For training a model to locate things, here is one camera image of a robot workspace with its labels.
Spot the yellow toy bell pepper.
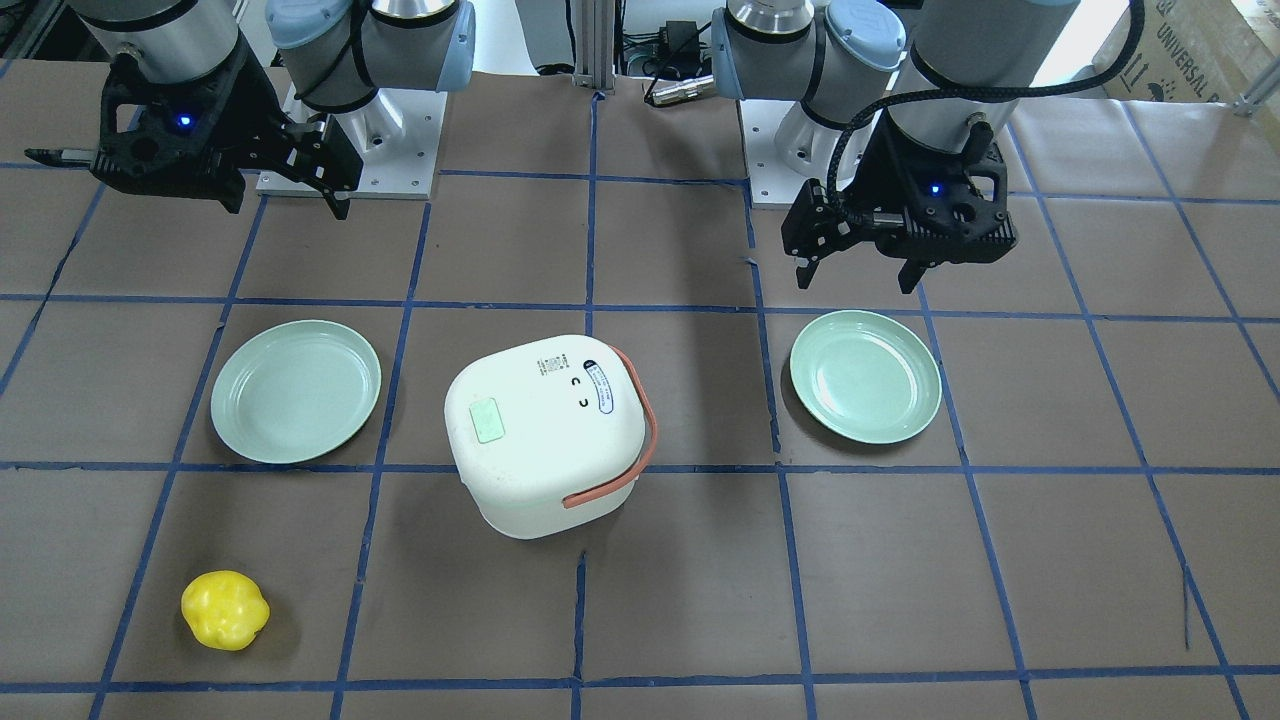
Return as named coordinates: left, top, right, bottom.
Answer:
left=180, top=570, right=271, bottom=652

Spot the aluminium frame post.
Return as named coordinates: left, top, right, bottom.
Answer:
left=570, top=1, right=623, bottom=95

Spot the black power adapter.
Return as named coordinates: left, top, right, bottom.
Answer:
left=658, top=20, right=701, bottom=64

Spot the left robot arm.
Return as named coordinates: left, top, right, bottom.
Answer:
left=708, top=1, right=1076, bottom=293

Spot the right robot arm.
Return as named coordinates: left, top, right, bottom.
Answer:
left=26, top=1, right=477, bottom=219

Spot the cardboard box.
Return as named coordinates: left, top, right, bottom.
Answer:
left=1103, top=1, right=1279, bottom=104

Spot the white rice cooker orange handle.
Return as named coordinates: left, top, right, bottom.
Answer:
left=444, top=334, right=659, bottom=541

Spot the black braided cable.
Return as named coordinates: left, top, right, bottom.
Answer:
left=826, top=0, right=1146, bottom=229

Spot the green plate near left arm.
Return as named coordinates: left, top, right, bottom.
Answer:
left=788, top=310, right=942, bottom=445

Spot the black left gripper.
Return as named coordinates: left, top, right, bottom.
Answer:
left=781, top=111, right=1019, bottom=295

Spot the green plate near right arm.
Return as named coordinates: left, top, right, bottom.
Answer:
left=210, top=319, right=381, bottom=464

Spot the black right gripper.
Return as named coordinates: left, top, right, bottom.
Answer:
left=24, top=40, right=364, bottom=222

